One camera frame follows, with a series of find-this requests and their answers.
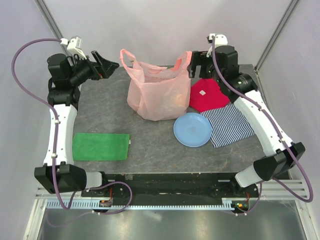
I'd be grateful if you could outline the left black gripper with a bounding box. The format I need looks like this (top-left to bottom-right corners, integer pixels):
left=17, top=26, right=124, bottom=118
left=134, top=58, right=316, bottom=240
left=68, top=51, right=119, bottom=86

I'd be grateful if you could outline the yellow lemon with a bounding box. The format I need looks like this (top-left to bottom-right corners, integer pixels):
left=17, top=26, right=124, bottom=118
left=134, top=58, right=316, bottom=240
left=172, top=94, right=185, bottom=108

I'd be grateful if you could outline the pink plastic bag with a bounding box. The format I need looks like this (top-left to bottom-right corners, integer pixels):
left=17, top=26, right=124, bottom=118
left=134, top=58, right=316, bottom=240
left=120, top=49, right=192, bottom=121

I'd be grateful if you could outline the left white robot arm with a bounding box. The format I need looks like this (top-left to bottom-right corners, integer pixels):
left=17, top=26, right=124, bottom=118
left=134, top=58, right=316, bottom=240
left=34, top=50, right=120, bottom=197

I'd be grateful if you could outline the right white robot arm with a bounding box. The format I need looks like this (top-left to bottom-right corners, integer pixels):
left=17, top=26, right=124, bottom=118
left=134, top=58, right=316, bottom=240
left=187, top=45, right=306, bottom=197

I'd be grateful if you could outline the red folded t-shirt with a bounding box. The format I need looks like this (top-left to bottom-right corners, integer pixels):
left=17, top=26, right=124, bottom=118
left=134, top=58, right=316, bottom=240
left=189, top=78, right=230, bottom=113

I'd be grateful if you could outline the light blue plate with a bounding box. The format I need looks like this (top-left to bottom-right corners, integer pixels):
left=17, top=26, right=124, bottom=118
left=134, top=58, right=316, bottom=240
left=173, top=112, right=212, bottom=148

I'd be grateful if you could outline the blue white striped cloth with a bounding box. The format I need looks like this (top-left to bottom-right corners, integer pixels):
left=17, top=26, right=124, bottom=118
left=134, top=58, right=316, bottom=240
left=200, top=104, right=255, bottom=149

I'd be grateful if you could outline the green towel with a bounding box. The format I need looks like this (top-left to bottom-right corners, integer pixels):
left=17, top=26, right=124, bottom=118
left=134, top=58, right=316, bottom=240
left=72, top=133, right=131, bottom=162

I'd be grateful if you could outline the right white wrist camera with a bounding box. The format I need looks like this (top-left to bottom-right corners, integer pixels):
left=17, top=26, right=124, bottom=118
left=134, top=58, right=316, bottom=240
left=207, top=33, right=228, bottom=48

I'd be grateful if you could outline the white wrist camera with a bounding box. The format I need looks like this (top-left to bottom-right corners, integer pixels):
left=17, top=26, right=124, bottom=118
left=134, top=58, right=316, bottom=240
left=60, top=35, right=87, bottom=60
left=207, top=33, right=228, bottom=48

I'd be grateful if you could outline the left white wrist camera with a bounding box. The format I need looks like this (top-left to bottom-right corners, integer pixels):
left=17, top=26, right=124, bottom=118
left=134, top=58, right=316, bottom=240
left=60, top=35, right=87, bottom=60

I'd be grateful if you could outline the left aluminium frame post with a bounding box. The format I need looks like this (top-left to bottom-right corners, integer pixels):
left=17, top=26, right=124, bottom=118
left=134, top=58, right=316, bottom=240
left=34, top=0, right=63, bottom=39

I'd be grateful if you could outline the aluminium frame post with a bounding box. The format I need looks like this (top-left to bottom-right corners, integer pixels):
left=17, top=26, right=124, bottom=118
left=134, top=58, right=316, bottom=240
left=253, top=0, right=301, bottom=73
left=34, top=0, right=63, bottom=39

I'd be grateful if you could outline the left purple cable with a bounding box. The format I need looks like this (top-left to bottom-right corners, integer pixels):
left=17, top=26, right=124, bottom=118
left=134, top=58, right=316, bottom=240
left=11, top=37, right=77, bottom=211

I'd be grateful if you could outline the right aluminium frame post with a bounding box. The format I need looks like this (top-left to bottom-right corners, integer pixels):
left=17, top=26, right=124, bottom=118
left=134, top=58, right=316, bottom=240
left=253, top=0, right=301, bottom=73

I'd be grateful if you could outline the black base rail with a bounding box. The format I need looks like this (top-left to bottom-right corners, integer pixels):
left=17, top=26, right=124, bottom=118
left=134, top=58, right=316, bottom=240
left=81, top=171, right=261, bottom=201

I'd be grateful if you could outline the white slotted cable duct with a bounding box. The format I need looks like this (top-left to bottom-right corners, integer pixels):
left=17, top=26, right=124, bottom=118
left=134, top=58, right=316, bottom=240
left=46, top=198, right=251, bottom=211

